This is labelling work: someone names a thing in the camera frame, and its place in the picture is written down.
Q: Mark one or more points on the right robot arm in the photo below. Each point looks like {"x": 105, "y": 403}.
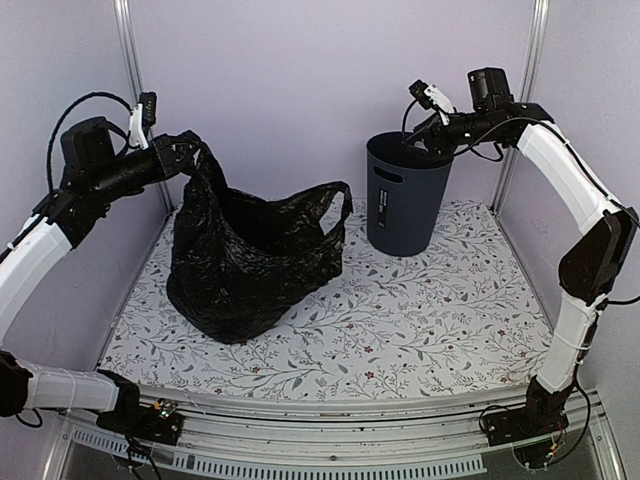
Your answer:
{"x": 587, "y": 272}

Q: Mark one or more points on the floral patterned table mat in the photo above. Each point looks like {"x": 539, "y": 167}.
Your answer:
{"x": 459, "y": 317}

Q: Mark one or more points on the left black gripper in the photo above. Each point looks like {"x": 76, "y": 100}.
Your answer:
{"x": 165, "y": 155}

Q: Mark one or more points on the aluminium frame post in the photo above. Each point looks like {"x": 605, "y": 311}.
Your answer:
{"x": 125, "y": 30}
{"x": 534, "y": 54}

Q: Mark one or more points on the right aluminium frame post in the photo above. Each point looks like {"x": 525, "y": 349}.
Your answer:
{"x": 534, "y": 54}

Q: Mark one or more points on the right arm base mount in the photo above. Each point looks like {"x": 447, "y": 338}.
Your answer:
{"x": 502, "y": 424}

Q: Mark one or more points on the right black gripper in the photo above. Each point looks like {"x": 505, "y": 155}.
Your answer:
{"x": 435, "y": 130}

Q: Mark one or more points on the black plastic trash bag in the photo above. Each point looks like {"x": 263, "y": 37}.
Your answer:
{"x": 239, "y": 262}

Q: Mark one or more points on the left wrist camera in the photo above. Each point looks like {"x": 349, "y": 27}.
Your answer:
{"x": 142, "y": 118}

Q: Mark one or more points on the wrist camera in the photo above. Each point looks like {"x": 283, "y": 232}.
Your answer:
{"x": 430, "y": 97}
{"x": 142, "y": 118}

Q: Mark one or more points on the left aluminium frame post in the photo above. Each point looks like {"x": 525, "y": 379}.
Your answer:
{"x": 125, "y": 30}

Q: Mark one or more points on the dark grey trash bin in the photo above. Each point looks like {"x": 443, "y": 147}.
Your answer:
{"x": 404, "y": 195}

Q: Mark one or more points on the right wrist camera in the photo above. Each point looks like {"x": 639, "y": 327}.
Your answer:
{"x": 430, "y": 97}

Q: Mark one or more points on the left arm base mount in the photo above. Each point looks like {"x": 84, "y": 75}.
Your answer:
{"x": 160, "y": 422}

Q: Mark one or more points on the aluminium front rail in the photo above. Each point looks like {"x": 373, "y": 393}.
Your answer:
{"x": 419, "y": 438}

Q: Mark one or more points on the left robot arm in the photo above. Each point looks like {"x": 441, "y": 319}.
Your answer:
{"x": 59, "y": 223}

